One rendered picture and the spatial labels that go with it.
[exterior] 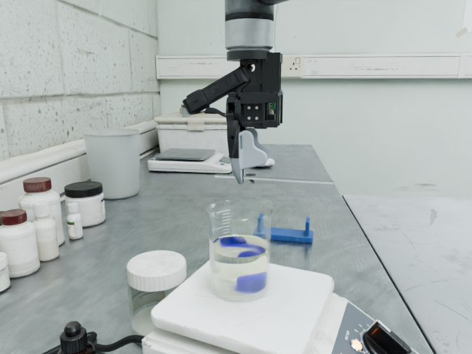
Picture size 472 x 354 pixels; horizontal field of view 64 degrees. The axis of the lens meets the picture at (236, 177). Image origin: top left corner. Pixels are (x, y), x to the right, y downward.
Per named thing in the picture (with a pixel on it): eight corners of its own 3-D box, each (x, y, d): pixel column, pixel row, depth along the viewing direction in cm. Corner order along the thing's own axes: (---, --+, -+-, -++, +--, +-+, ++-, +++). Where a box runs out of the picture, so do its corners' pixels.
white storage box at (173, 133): (245, 144, 169) (245, 111, 166) (240, 160, 133) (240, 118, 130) (176, 143, 171) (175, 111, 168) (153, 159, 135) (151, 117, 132)
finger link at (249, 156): (265, 189, 61) (266, 131, 59) (229, 187, 62) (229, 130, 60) (268, 185, 64) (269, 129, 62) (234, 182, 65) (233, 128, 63)
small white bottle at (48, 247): (54, 261, 56) (47, 205, 54) (31, 262, 56) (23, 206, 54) (63, 252, 59) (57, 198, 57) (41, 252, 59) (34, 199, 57)
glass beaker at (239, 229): (238, 318, 28) (238, 215, 27) (194, 290, 32) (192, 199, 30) (289, 289, 32) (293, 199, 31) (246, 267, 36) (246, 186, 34)
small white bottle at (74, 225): (80, 233, 67) (77, 201, 65) (85, 237, 65) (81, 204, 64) (67, 237, 65) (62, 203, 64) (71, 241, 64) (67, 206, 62)
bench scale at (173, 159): (230, 175, 111) (230, 159, 110) (145, 173, 115) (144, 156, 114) (240, 163, 129) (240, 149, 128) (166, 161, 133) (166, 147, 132)
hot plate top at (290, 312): (336, 284, 34) (337, 274, 34) (301, 373, 24) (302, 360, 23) (218, 259, 39) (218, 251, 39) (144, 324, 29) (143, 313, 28)
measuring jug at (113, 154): (71, 189, 95) (65, 130, 91) (119, 181, 104) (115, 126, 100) (107, 206, 82) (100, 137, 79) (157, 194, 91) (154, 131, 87)
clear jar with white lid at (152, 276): (200, 329, 41) (199, 260, 39) (154, 359, 36) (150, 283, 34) (164, 308, 44) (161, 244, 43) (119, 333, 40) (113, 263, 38)
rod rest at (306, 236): (312, 236, 66) (314, 216, 65) (312, 244, 63) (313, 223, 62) (256, 231, 68) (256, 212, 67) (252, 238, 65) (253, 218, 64)
